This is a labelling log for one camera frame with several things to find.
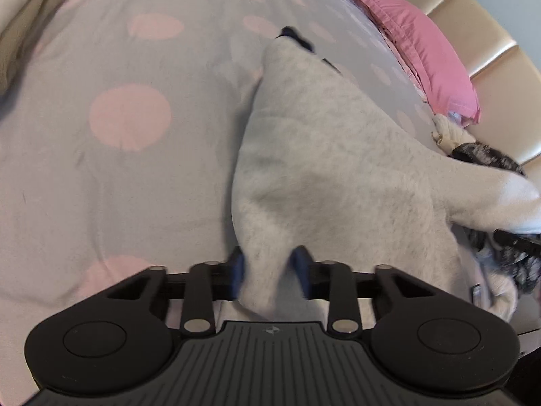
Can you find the dark floral garment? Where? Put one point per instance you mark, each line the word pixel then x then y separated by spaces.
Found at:
pixel 486 156

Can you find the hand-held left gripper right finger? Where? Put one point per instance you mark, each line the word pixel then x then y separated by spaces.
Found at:
pixel 301 275

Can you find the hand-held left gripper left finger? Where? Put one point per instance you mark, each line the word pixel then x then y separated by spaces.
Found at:
pixel 239 275

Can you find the pink patterned pillow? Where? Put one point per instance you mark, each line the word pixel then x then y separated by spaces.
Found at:
pixel 412 78

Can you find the bed with polka dot sheet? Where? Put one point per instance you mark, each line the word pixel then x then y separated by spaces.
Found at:
pixel 105 177

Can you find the folded beige pants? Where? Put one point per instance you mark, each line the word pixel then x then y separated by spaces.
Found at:
pixel 25 29

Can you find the pale blue garment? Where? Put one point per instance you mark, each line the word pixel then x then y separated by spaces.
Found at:
pixel 454 117

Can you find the cream padded headboard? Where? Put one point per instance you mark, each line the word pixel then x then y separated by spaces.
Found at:
pixel 486 29

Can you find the grey fleece sweatshirt navy cuffs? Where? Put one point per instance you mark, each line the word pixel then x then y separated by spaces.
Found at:
pixel 338 156

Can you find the cream garment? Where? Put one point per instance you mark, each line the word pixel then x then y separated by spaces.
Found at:
pixel 450 135

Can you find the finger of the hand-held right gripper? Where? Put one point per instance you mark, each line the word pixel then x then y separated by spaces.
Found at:
pixel 520 242

